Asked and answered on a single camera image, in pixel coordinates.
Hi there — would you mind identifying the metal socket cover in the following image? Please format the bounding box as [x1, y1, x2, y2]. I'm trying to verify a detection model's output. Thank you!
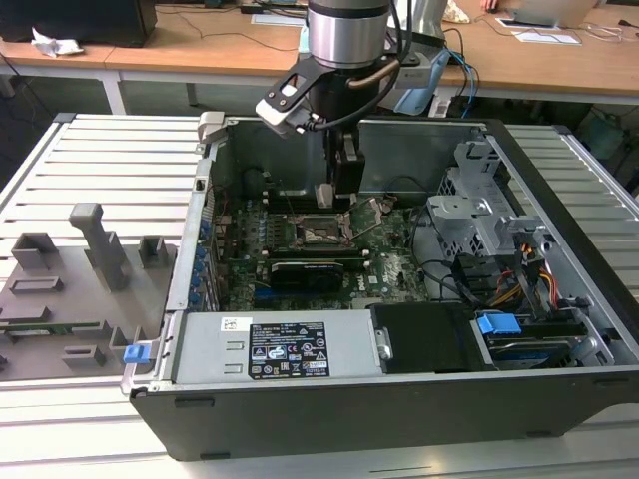
[343, 196, 389, 241]

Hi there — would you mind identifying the black monitor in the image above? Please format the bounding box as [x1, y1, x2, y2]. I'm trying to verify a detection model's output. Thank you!
[0, 0, 159, 49]

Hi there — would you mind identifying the blue plastic latch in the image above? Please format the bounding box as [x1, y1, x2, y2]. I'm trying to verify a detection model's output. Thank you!
[123, 342, 151, 365]

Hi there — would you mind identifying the white power adapter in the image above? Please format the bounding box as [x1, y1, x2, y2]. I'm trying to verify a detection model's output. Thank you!
[427, 92, 453, 119]

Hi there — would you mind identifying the black wire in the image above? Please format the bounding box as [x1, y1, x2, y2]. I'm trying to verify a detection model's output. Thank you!
[384, 174, 436, 207]

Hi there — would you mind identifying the white paper sheet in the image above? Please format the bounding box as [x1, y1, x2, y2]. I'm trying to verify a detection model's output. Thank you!
[509, 27, 584, 47]
[252, 13, 307, 26]

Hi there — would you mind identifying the crumpled white paper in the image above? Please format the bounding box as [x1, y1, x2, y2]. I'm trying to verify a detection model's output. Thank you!
[30, 27, 86, 59]

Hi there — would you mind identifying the grey power supply unit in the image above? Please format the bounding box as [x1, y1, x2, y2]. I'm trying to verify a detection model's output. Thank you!
[172, 307, 389, 386]

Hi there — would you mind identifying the beige patterned cloth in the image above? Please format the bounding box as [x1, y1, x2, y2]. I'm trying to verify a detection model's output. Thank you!
[445, 0, 473, 25]

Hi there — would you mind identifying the grey laptop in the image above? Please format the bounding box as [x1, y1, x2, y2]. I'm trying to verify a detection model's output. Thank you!
[508, 0, 598, 29]

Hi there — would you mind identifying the blue expansion slot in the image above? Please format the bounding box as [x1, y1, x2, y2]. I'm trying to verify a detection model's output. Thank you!
[253, 281, 276, 309]

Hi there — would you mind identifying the metal drive cage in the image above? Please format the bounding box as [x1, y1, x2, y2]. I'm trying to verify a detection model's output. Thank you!
[426, 139, 553, 260]

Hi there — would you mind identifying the black plastic shroud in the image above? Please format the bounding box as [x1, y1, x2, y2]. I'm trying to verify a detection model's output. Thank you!
[371, 301, 493, 375]

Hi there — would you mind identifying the CPU socket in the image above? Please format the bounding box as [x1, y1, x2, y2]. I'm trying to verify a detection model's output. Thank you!
[292, 212, 363, 250]

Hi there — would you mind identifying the grey parts rack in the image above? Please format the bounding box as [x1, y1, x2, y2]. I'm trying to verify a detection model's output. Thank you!
[0, 202, 179, 380]

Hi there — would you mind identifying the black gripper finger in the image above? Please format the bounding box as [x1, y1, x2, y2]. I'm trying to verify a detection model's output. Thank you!
[332, 130, 367, 209]

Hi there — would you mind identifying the hard disk in blue carrier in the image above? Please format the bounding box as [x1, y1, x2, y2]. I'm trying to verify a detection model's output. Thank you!
[471, 309, 588, 373]

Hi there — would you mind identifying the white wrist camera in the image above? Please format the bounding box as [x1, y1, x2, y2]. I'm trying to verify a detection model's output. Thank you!
[255, 59, 325, 140]

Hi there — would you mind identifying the orange yellow wire bundle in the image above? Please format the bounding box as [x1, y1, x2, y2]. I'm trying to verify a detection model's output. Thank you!
[491, 241, 558, 308]

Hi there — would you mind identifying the silver finned heatsink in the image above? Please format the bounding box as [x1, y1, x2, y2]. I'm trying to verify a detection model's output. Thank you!
[382, 256, 404, 288]

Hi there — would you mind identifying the pale blue teach pendant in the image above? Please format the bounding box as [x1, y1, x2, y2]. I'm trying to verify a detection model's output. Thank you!
[393, 49, 450, 116]

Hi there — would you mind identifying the black PC case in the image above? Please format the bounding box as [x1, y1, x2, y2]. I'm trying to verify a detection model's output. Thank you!
[122, 112, 639, 463]

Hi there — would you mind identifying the green motherboard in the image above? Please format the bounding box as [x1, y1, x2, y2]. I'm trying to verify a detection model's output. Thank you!
[212, 197, 435, 313]

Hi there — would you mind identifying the grey case handle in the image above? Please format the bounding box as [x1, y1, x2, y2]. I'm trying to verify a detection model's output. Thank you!
[198, 112, 229, 146]

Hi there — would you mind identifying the black graphics card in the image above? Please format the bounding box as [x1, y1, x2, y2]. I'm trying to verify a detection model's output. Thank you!
[269, 257, 346, 294]

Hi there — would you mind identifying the metal locking lever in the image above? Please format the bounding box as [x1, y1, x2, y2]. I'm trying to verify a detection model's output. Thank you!
[279, 181, 297, 224]

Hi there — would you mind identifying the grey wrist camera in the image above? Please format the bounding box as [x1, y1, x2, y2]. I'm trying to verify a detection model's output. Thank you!
[397, 63, 432, 93]

